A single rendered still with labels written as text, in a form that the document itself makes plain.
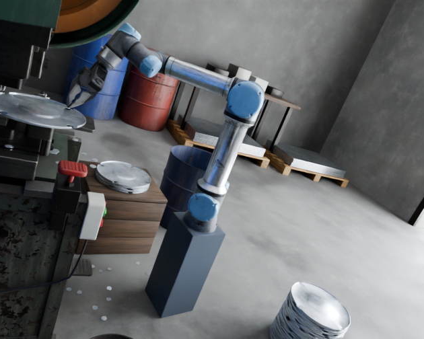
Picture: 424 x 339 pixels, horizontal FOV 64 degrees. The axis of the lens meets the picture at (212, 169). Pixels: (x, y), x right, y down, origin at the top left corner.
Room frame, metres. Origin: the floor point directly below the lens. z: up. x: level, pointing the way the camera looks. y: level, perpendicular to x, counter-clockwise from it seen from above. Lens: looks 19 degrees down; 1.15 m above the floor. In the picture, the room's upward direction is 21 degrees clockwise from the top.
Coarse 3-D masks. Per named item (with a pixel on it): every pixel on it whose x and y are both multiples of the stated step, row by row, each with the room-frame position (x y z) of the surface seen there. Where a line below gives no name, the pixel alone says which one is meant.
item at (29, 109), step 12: (0, 96) 1.01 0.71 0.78; (24, 96) 1.10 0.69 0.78; (36, 96) 1.14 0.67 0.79; (0, 108) 0.92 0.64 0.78; (12, 108) 0.95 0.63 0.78; (24, 108) 0.98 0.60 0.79; (36, 108) 1.02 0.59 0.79; (48, 108) 1.06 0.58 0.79; (60, 108) 1.12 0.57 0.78; (24, 120) 0.89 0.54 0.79; (36, 120) 0.93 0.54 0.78; (48, 120) 0.97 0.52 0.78; (60, 120) 1.01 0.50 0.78; (72, 120) 1.05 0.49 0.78; (84, 120) 1.09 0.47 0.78
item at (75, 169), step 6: (60, 162) 0.78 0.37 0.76; (66, 162) 0.79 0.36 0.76; (72, 162) 0.80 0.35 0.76; (60, 168) 0.75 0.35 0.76; (66, 168) 0.76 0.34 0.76; (72, 168) 0.77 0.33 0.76; (78, 168) 0.79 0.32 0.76; (84, 168) 0.80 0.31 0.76; (66, 174) 0.76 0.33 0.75; (72, 174) 0.76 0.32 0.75; (78, 174) 0.77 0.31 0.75; (84, 174) 0.78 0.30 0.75; (72, 180) 0.79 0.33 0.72
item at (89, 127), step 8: (88, 120) 1.12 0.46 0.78; (32, 128) 0.98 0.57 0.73; (40, 128) 0.99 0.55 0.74; (48, 128) 1.00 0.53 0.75; (72, 128) 1.01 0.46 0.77; (80, 128) 1.03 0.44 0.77; (88, 128) 1.04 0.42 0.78; (32, 136) 0.98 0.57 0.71; (40, 136) 0.99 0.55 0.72; (48, 136) 1.00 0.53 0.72; (48, 144) 1.01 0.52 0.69; (40, 152) 1.00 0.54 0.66; (48, 152) 1.01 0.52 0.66
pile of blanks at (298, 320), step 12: (288, 300) 1.38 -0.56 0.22; (288, 312) 1.32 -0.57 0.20; (300, 312) 1.29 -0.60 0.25; (276, 324) 1.36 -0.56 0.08; (288, 324) 1.30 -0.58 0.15; (300, 324) 1.26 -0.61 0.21; (312, 324) 1.24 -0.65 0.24; (276, 336) 1.32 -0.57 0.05; (288, 336) 1.27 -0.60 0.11; (300, 336) 1.25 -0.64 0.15; (312, 336) 1.23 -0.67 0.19; (324, 336) 1.24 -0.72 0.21; (336, 336) 1.25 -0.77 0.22
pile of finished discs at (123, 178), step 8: (104, 168) 1.64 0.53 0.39; (112, 168) 1.68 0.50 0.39; (120, 168) 1.71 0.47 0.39; (128, 168) 1.76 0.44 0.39; (136, 168) 1.80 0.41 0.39; (96, 176) 1.59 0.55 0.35; (104, 176) 1.55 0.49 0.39; (112, 176) 1.59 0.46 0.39; (120, 176) 1.61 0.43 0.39; (128, 176) 1.64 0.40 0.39; (136, 176) 1.69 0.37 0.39; (144, 176) 1.73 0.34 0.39; (104, 184) 1.53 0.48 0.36; (112, 184) 1.54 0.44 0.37; (120, 184) 1.53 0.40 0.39; (128, 184) 1.57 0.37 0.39; (136, 184) 1.60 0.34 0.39; (144, 184) 1.64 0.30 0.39; (128, 192) 1.55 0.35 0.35; (136, 192) 1.58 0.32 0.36
